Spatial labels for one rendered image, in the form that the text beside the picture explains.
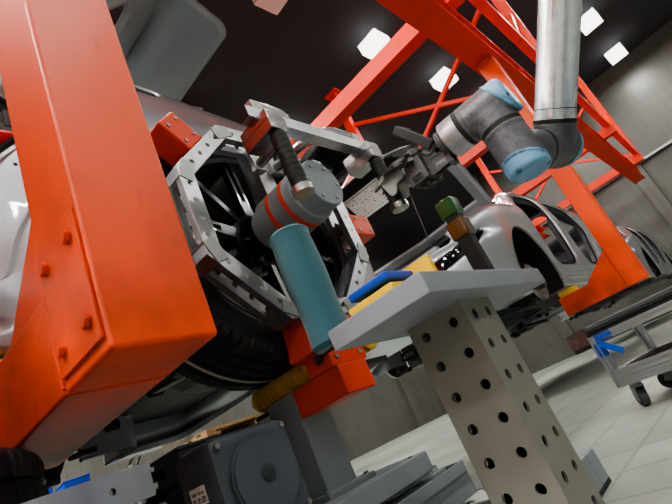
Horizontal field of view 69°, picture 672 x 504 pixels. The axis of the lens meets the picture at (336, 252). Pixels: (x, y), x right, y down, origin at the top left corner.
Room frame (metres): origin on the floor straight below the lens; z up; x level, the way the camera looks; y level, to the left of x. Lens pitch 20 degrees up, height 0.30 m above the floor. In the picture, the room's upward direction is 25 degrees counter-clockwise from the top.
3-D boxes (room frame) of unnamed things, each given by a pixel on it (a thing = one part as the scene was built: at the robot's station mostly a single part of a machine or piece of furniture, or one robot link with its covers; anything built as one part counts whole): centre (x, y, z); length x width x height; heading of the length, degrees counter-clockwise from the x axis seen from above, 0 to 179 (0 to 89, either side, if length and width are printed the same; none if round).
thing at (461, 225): (0.95, -0.25, 0.59); 0.04 x 0.04 x 0.04; 55
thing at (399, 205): (1.11, -0.19, 0.83); 0.04 x 0.04 x 0.16
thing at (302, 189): (0.83, 0.01, 0.83); 0.04 x 0.04 x 0.16
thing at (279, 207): (1.06, 0.04, 0.85); 0.21 x 0.14 x 0.14; 55
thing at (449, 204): (0.95, -0.25, 0.64); 0.04 x 0.04 x 0.04; 55
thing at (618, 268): (4.25, -1.90, 1.75); 0.68 x 0.16 x 2.45; 55
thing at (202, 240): (1.11, 0.10, 0.85); 0.54 x 0.07 x 0.54; 145
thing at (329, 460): (1.20, 0.24, 0.32); 0.40 x 0.30 x 0.28; 145
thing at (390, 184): (1.08, -0.19, 0.80); 0.09 x 0.03 x 0.06; 63
